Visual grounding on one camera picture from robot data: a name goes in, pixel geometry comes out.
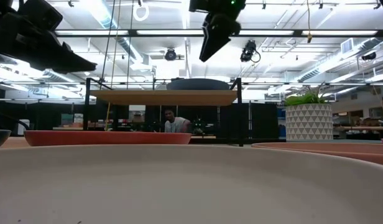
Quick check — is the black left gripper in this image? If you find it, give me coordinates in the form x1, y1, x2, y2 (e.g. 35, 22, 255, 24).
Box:
0, 12, 98, 75

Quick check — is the terracotta plate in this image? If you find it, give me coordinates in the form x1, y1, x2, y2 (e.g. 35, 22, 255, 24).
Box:
251, 142, 383, 167

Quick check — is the black overhead rig bar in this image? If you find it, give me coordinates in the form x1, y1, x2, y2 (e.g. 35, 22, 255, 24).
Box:
53, 29, 383, 38

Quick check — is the peach plate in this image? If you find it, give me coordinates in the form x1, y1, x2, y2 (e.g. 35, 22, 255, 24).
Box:
0, 136, 32, 149

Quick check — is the blue plate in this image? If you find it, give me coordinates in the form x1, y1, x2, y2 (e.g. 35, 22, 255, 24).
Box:
165, 78, 230, 91

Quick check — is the yellow hanging cord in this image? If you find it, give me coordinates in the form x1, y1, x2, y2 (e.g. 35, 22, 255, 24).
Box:
305, 0, 313, 44

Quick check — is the large beige plate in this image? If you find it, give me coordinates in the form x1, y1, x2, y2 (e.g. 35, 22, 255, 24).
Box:
0, 144, 383, 224

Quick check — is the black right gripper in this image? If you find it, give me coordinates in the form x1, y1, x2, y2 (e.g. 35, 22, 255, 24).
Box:
188, 0, 247, 62

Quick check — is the white bin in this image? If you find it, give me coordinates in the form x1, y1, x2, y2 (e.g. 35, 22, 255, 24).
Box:
17, 119, 30, 137

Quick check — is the person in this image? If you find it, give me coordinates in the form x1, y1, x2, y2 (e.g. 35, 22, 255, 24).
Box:
164, 108, 192, 134

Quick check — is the wooden shelf with black frame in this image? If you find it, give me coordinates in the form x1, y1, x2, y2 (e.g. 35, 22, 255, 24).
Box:
83, 77, 244, 147

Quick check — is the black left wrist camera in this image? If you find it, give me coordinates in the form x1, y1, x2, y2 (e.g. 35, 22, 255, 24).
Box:
17, 0, 63, 32

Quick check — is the yellow hanging rope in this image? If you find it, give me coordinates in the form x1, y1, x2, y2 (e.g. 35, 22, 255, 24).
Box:
104, 0, 122, 131

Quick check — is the round black ceiling fixture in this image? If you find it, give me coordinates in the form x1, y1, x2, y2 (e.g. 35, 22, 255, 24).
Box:
164, 48, 178, 62

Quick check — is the succulent in white patterned pot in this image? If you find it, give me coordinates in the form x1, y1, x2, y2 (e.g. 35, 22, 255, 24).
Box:
284, 83, 334, 142

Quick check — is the dark hanging cable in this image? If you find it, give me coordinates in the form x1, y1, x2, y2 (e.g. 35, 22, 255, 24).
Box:
99, 0, 117, 82

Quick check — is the white hanging ring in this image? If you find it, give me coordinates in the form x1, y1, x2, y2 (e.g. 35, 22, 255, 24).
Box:
132, 2, 150, 22

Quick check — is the black hanging camera with cable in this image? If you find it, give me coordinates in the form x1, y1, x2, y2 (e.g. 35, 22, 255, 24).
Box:
239, 39, 261, 63

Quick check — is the red plate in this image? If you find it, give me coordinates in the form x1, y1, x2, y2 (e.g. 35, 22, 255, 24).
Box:
24, 130, 192, 147

